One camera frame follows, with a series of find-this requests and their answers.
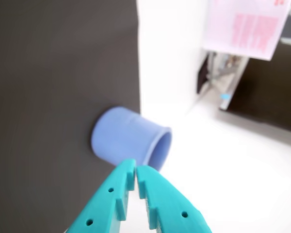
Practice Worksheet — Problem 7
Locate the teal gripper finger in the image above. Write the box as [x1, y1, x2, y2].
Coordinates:
[66, 158, 137, 233]
[136, 165, 213, 233]

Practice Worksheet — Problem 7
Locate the blue plastic cup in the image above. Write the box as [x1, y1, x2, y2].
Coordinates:
[90, 106, 173, 172]

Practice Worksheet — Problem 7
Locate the dark grey textured mat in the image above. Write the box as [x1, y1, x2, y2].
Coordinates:
[0, 0, 143, 233]

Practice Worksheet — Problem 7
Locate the dark cabinet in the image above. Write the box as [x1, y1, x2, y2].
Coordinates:
[226, 41, 291, 134]

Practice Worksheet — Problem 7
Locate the white sheet pink print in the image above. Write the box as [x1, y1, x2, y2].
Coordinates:
[203, 0, 291, 61]

